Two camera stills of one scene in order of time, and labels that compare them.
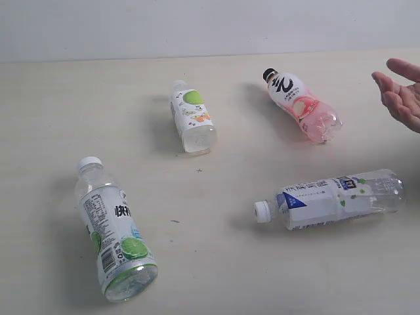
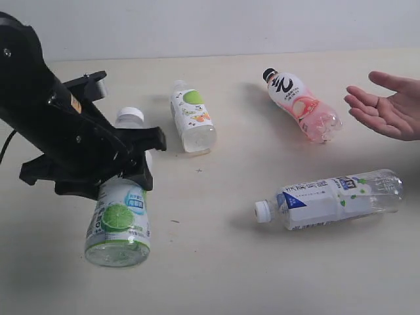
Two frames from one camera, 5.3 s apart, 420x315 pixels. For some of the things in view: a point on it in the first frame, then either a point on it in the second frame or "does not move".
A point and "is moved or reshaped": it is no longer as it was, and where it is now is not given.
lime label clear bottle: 125,257 is moved or reshaped
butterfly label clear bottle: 191,113 does not move
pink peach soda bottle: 317,120 does not move
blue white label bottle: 322,201 does not move
